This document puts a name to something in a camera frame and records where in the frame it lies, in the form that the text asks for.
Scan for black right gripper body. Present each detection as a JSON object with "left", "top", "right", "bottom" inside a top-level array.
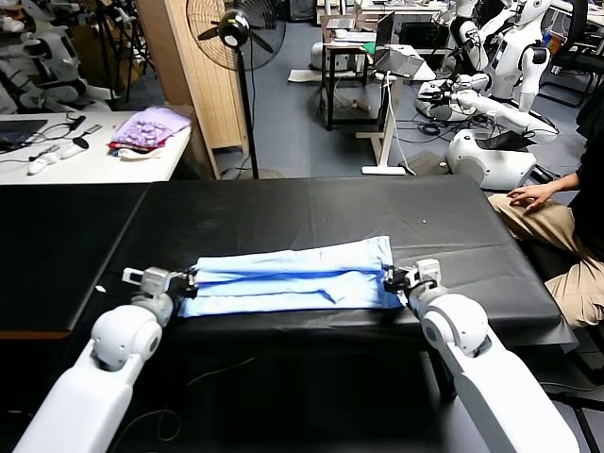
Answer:
[{"left": 391, "top": 267, "right": 419, "bottom": 294}]

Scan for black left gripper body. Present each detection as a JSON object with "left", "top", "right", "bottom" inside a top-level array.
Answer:
[{"left": 165, "top": 270, "right": 197, "bottom": 299}]

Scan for light blue T-shirt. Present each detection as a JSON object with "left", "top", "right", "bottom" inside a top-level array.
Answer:
[{"left": 178, "top": 234, "right": 407, "bottom": 320}]

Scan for person's right forearm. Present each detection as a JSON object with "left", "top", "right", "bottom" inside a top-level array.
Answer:
[{"left": 546, "top": 172, "right": 584, "bottom": 195}]

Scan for white rounded robot base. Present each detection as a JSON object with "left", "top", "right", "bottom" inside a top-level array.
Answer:
[{"left": 446, "top": 129, "right": 538, "bottom": 191}]

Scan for person's right hand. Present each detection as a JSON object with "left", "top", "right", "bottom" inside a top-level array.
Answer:
[{"left": 507, "top": 183, "right": 556, "bottom": 213}]

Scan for black table cover sheet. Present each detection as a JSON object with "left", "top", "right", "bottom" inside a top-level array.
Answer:
[{"left": 70, "top": 176, "right": 581, "bottom": 353}]

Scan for grey floor mat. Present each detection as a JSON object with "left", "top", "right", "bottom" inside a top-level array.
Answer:
[{"left": 398, "top": 151, "right": 445, "bottom": 178}]

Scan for cream folded cloth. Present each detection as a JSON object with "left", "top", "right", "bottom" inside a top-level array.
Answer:
[{"left": 119, "top": 145, "right": 167, "bottom": 163}]

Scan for black wooden-edged table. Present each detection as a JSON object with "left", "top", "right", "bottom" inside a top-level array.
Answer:
[{"left": 0, "top": 183, "right": 152, "bottom": 341}]

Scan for white table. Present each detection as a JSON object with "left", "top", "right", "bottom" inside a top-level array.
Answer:
[{"left": 0, "top": 110, "right": 194, "bottom": 185}]

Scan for black seat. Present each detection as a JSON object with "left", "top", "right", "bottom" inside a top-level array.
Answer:
[{"left": 523, "top": 238, "right": 586, "bottom": 284}]

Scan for white standing desk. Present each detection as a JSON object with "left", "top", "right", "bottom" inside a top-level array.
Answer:
[{"left": 356, "top": 68, "right": 438, "bottom": 177}]

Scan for khaki trousers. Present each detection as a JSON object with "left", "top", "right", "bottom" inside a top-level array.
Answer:
[{"left": 488, "top": 193, "right": 604, "bottom": 330}]

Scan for purple folded garment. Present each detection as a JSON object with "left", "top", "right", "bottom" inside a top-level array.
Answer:
[{"left": 111, "top": 106, "right": 193, "bottom": 150}]

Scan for light wooden partition panel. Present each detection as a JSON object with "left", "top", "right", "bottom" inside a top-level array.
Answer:
[{"left": 136, "top": 0, "right": 250, "bottom": 179}]

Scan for person's black shirt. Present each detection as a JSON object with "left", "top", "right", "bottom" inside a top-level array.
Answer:
[{"left": 568, "top": 84, "right": 604, "bottom": 263}]

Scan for white floor sheet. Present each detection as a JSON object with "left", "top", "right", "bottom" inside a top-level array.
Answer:
[{"left": 288, "top": 69, "right": 325, "bottom": 85}]

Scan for open grey laptop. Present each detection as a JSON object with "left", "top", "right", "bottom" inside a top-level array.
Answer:
[{"left": 374, "top": 11, "right": 426, "bottom": 80}]

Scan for black small desk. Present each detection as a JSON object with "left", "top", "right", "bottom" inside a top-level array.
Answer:
[{"left": 320, "top": 40, "right": 393, "bottom": 132}]

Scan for dark laptop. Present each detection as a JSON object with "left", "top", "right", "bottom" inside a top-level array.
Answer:
[{"left": 0, "top": 119, "right": 50, "bottom": 153}]

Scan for white rounded device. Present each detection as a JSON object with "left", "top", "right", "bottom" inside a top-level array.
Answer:
[{"left": 310, "top": 42, "right": 331, "bottom": 72}]

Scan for black tripod stands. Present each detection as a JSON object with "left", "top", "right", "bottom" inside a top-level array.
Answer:
[{"left": 93, "top": 0, "right": 159, "bottom": 103}]

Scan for black standing fan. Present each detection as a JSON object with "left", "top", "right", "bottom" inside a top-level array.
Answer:
[{"left": 186, "top": 0, "right": 288, "bottom": 180}]

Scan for slim white humanoid robot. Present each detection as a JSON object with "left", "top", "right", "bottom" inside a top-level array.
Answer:
[{"left": 443, "top": 0, "right": 492, "bottom": 76}]

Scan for large white humanoid robot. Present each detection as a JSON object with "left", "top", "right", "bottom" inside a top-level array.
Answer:
[{"left": 485, "top": 0, "right": 554, "bottom": 114}]

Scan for white grey background robot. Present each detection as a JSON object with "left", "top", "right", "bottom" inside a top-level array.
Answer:
[{"left": 0, "top": 0, "right": 114, "bottom": 115}]

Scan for black office chair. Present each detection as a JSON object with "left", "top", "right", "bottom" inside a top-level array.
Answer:
[{"left": 537, "top": 0, "right": 604, "bottom": 109}]

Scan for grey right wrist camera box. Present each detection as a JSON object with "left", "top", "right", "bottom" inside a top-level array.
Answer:
[{"left": 410, "top": 258, "right": 443, "bottom": 290}]

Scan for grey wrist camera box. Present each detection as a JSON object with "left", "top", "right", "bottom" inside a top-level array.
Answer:
[
  {"left": 122, "top": 266, "right": 171, "bottom": 297},
  {"left": 410, "top": 258, "right": 443, "bottom": 290}
]

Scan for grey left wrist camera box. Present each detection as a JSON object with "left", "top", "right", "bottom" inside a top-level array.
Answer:
[{"left": 122, "top": 266, "right": 171, "bottom": 297}]

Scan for black floor cable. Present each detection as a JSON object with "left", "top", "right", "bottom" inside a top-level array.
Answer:
[{"left": 186, "top": 356, "right": 259, "bottom": 388}]

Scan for black metal floor frame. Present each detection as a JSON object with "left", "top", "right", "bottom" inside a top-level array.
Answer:
[{"left": 542, "top": 381, "right": 604, "bottom": 453}]

